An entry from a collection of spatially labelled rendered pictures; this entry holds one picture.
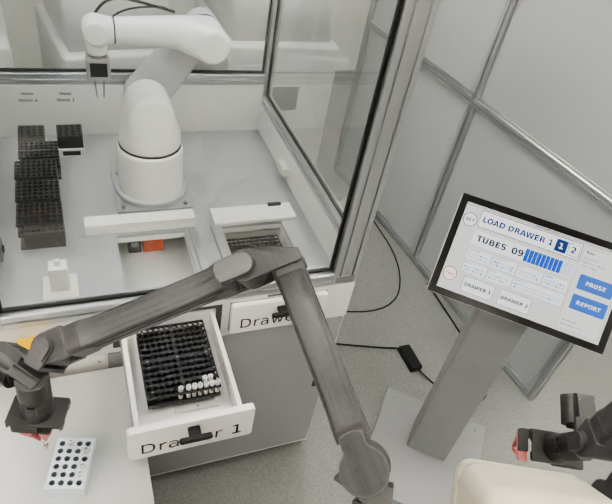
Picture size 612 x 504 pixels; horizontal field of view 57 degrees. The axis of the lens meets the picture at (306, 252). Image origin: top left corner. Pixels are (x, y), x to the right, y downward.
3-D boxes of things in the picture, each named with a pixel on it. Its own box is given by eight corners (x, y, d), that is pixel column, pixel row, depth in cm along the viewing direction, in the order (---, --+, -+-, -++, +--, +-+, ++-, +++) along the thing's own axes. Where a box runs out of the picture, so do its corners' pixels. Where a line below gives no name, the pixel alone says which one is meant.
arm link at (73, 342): (257, 273, 94) (270, 285, 105) (246, 242, 96) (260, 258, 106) (26, 368, 96) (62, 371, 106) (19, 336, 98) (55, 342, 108)
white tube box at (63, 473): (85, 497, 126) (83, 489, 123) (45, 497, 124) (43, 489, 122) (96, 446, 135) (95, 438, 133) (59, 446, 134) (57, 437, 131)
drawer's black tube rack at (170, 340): (219, 400, 141) (221, 385, 137) (148, 415, 135) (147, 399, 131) (201, 334, 157) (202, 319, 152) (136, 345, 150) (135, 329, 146)
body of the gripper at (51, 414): (17, 399, 109) (11, 376, 104) (71, 403, 110) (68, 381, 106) (4, 429, 104) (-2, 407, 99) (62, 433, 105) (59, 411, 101)
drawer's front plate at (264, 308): (322, 319, 171) (329, 294, 164) (229, 334, 161) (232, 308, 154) (320, 315, 172) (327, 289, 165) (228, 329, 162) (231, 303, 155)
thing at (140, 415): (243, 425, 138) (245, 411, 134) (134, 449, 128) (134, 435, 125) (208, 308, 165) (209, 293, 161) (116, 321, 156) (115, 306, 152)
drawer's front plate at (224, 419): (251, 433, 138) (255, 408, 131) (128, 461, 128) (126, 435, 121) (249, 427, 139) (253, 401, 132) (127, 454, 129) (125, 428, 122)
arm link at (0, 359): (53, 342, 97) (80, 347, 105) (4, 311, 100) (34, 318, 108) (14, 405, 95) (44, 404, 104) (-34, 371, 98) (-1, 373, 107)
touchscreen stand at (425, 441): (467, 536, 211) (602, 370, 146) (355, 486, 219) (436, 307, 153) (482, 430, 248) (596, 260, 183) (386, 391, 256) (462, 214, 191)
